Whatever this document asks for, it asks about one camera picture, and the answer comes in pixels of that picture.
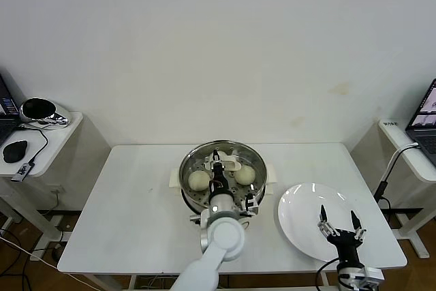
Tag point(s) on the white wall socket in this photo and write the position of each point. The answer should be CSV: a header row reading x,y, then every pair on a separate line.
x,y
56,189

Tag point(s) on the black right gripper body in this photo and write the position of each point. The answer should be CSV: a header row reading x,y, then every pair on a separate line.
x,y
345,245

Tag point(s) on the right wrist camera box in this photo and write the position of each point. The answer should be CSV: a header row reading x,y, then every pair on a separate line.
x,y
371,275

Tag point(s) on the white table frame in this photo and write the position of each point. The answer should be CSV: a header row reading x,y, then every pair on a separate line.
x,y
324,279

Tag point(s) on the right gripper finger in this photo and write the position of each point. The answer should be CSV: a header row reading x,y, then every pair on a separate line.
x,y
360,234
327,228

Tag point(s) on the white side table with label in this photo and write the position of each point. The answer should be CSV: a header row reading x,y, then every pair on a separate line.
x,y
395,134

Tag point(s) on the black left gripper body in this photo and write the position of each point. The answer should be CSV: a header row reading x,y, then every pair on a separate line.
x,y
218,182

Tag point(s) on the cream electric cooker base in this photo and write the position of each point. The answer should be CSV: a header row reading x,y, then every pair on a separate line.
x,y
269,188

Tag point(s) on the dark laptop with barcode screen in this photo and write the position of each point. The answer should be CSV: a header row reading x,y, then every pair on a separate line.
x,y
5,124

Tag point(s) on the stainless steel steamer basket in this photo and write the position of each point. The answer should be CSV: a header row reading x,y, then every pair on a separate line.
x,y
272,172

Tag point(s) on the printed label sticker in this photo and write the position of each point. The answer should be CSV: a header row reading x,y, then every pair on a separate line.
x,y
390,123

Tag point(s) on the white steamed baozi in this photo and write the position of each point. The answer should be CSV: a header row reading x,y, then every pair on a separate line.
x,y
198,182
246,176

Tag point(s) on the black computer mouse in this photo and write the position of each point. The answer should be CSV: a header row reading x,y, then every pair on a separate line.
x,y
14,151

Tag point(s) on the white side table with mouse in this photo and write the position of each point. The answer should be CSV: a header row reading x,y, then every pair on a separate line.
x,y
58,141

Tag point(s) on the white round plate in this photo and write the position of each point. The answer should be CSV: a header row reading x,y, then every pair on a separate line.
x,y
299,209

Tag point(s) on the chrome and black round device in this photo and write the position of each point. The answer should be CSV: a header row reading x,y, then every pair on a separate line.
x,y
35,108

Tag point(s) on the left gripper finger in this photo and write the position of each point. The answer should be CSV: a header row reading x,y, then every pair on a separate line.
x,y
217,164

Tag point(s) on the black inline power adapter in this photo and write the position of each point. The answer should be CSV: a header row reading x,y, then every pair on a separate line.
x,y
381,190

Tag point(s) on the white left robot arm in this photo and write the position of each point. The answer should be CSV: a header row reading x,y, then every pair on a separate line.
x,y
223,236

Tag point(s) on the grey laptop with pink screen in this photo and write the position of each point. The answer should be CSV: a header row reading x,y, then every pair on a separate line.
x,y
425,141

